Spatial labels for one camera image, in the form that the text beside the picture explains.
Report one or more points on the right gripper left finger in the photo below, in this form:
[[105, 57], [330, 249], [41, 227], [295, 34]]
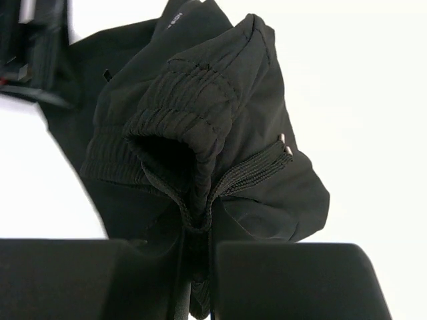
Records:
[[94, 279]]

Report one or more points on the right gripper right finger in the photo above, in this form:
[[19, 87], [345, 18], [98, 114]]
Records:
[[277, 280]]

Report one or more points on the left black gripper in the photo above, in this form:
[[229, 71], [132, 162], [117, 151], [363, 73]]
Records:
[[34, 64]]

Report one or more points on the black shorts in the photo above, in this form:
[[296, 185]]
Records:
[[175, 113]]

